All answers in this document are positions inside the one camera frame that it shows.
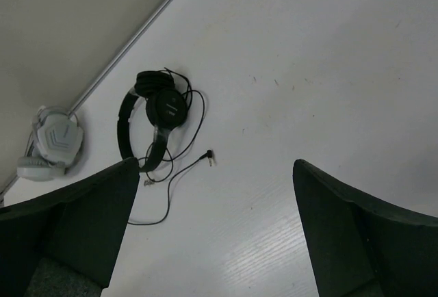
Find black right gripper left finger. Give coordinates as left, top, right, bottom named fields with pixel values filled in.
left=1, top=158, right=140, bottom=296

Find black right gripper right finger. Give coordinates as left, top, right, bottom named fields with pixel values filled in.
left=292, top=159, right=437, bottom=296

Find black wired headphones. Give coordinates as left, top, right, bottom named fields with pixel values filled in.
left=116, top=67, right=217, bottom=226

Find white gaming headset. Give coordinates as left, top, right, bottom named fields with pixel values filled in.
left=16, top=106, right=84, bottom=181

